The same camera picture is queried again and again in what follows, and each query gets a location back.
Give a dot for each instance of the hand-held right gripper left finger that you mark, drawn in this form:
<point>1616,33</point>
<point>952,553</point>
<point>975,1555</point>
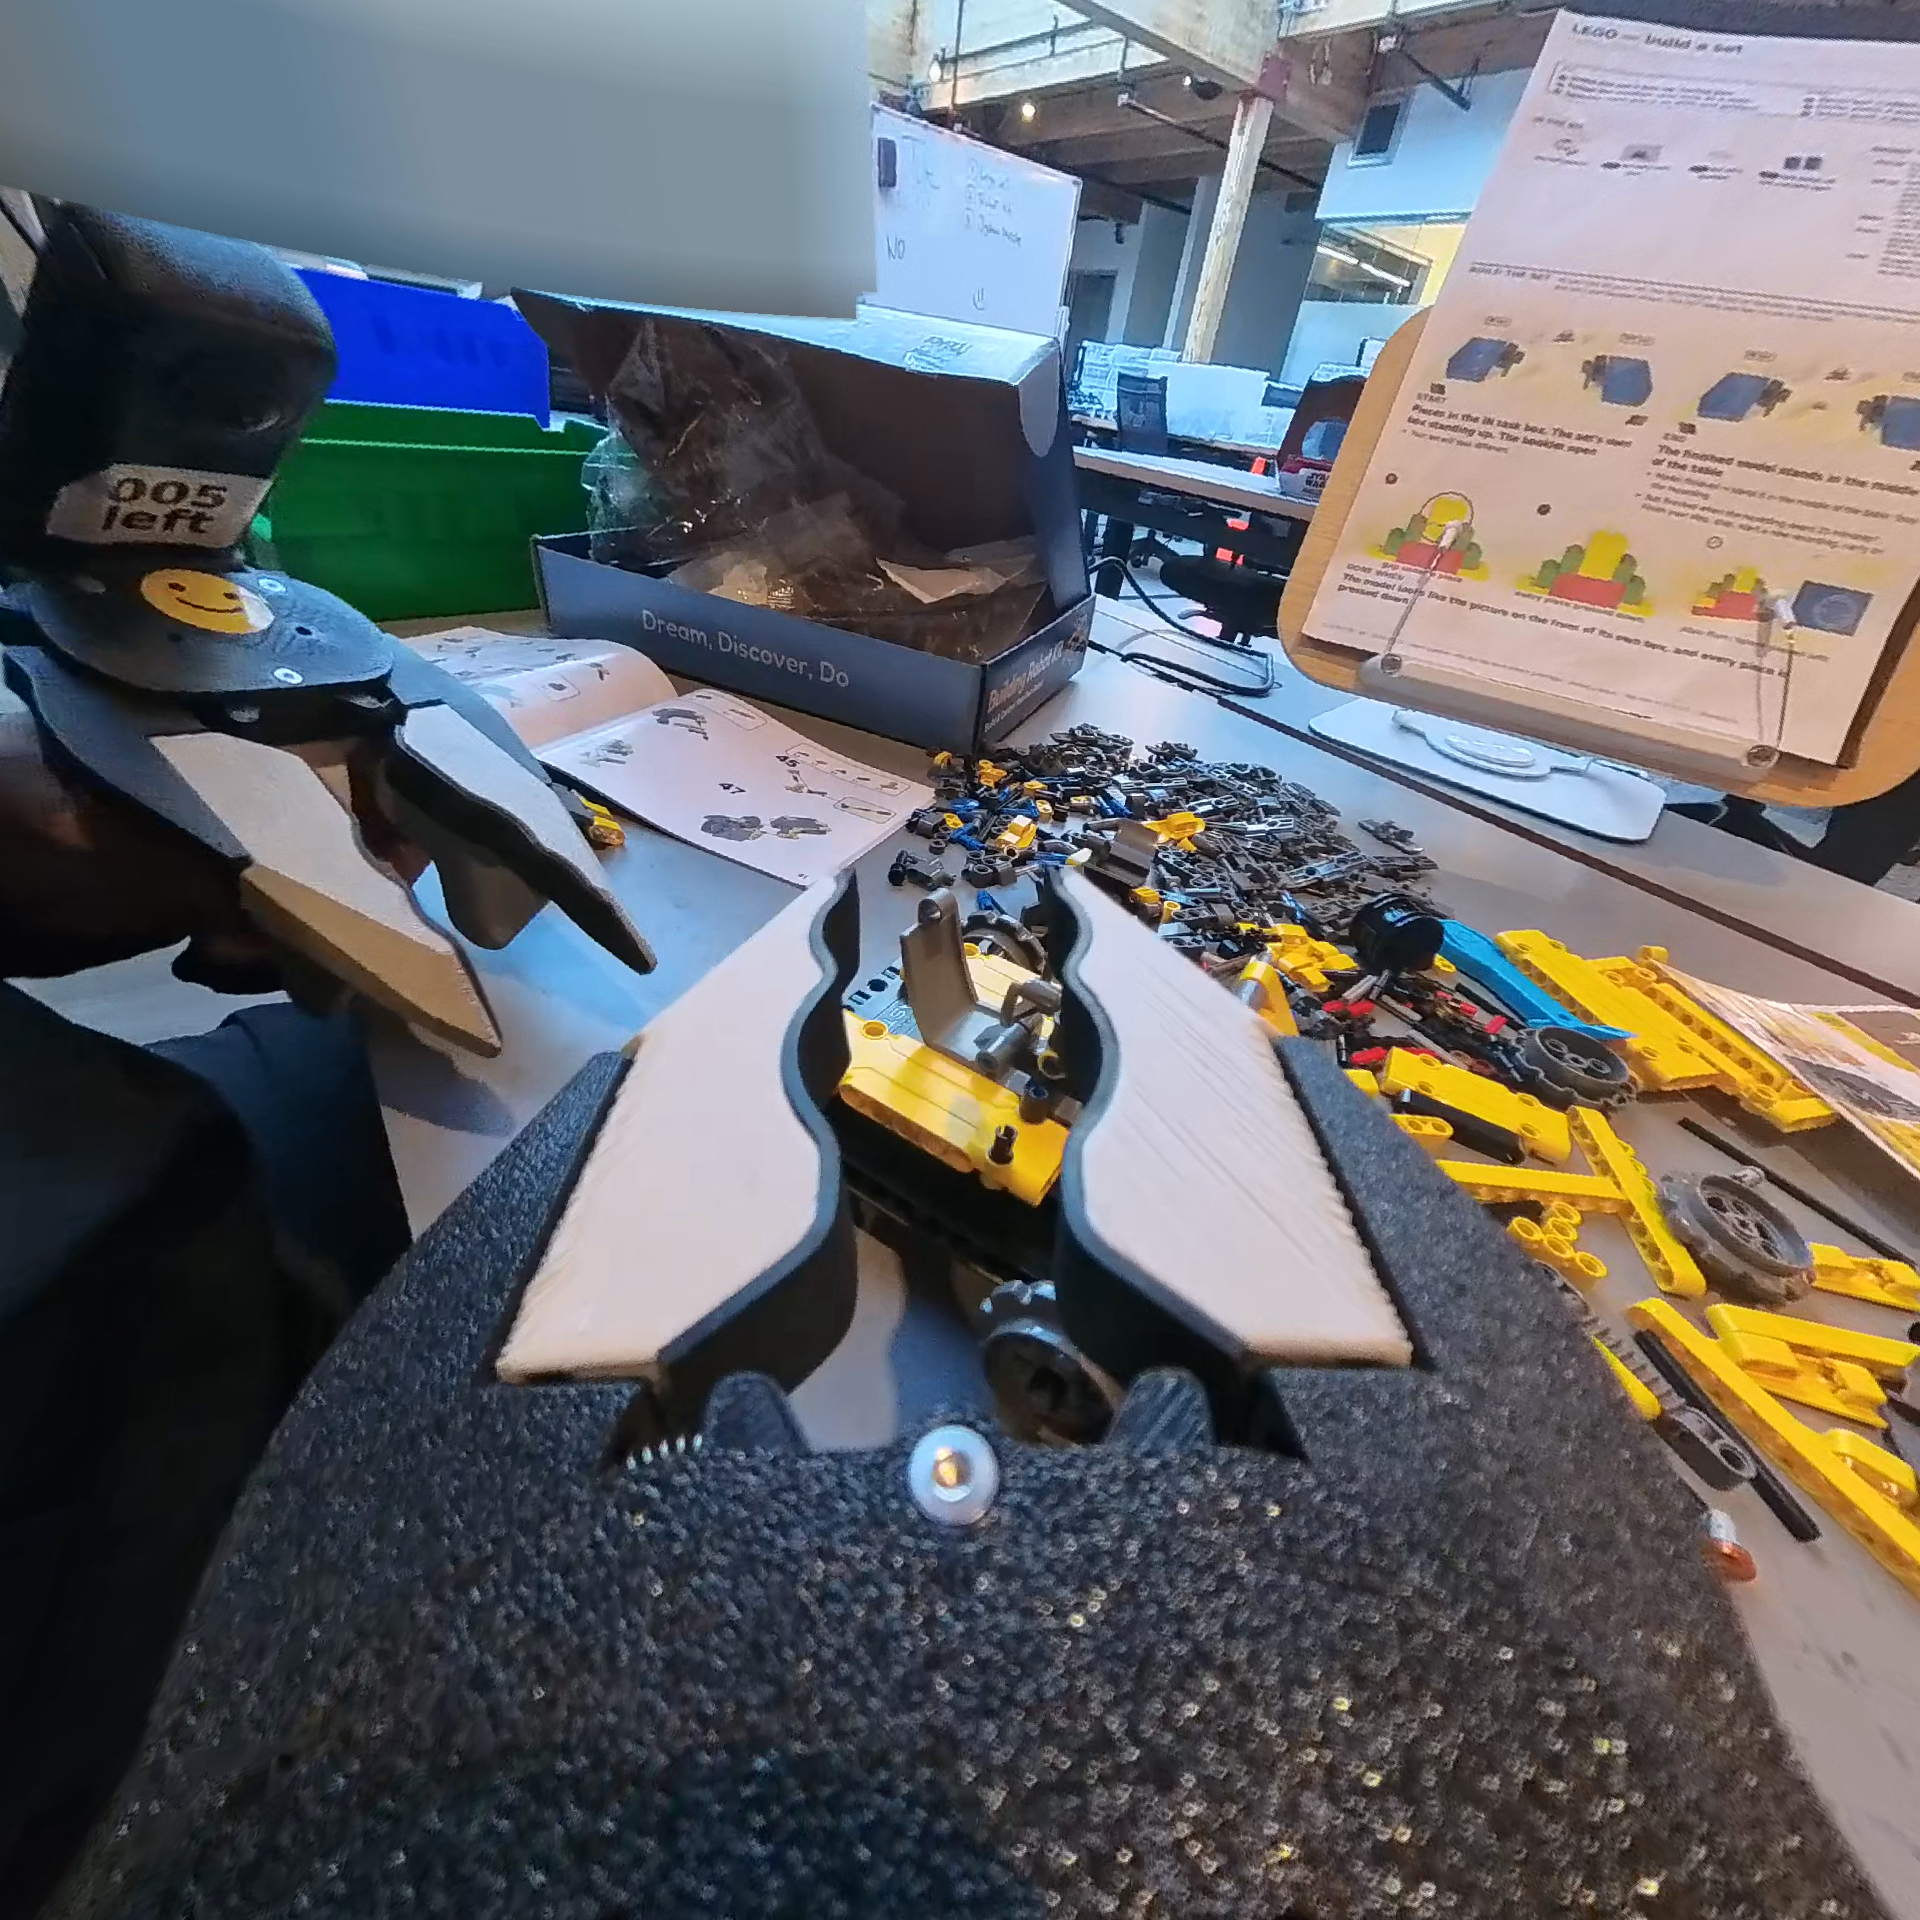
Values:
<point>689,1185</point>

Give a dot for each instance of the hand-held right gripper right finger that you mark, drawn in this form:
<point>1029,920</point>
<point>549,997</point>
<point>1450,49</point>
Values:
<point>1215,1185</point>

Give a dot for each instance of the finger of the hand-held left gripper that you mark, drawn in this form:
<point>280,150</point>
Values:
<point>509,842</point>
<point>345,902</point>

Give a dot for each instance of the grey yellow brick subassembly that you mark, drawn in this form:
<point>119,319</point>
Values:
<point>600,822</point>

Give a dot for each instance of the person's left hand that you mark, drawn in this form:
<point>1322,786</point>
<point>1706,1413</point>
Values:
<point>103,883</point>

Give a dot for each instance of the white building instruction booklet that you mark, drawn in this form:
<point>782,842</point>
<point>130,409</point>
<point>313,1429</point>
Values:
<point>722,782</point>

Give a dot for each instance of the yellow black brick vehicle model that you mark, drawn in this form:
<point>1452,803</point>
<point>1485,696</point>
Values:
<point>962,1095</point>

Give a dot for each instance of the blue plastic bin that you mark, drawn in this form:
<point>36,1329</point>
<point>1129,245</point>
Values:
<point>435,345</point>

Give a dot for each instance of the green plastic bin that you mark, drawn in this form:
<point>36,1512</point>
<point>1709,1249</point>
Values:
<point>435,510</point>

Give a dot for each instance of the dark grey cardboard box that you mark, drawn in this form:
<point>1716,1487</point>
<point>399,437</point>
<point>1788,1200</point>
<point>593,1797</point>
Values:
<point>840,660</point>

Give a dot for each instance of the black gear wheel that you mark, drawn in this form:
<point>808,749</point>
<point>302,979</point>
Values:
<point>1576,1063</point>

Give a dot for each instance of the clear plastic bag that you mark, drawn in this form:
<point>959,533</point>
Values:
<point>782,482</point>

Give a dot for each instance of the yellow blue beam assembly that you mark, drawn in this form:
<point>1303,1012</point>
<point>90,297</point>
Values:
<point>1649,1003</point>

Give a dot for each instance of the grey gear wheel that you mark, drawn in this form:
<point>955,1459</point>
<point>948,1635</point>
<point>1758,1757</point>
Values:
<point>1738,1237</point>

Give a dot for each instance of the group of long yellow beams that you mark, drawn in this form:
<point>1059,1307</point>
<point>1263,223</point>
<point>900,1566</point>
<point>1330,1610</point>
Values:
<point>1770,1350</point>

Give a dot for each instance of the small white orange piece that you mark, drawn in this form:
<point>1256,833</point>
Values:
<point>1729,1543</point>

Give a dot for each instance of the small sticker sheet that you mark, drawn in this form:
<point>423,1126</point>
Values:
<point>1830,1049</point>

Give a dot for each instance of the background grey table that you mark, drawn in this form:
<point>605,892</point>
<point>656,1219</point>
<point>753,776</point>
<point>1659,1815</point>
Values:
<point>1202,485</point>

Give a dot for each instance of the white board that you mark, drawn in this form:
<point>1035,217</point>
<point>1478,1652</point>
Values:
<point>975,223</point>

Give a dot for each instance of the instruction sheet display stand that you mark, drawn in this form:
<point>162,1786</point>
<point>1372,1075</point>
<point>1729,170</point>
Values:
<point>1649,450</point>

